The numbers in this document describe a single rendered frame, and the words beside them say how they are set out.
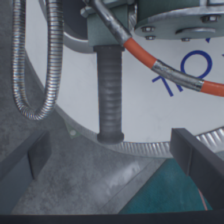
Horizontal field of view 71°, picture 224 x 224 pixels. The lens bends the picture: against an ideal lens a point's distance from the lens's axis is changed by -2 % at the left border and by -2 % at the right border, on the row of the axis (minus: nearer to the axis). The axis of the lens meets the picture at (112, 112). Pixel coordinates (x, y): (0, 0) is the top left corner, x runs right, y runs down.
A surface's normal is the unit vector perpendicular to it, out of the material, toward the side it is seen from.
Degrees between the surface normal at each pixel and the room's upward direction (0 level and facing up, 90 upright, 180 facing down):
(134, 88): 90
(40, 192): 0
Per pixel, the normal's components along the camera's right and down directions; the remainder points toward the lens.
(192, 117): -0.68, 0.28
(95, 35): -0.16, 0.28
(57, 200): 0.64, -0.23
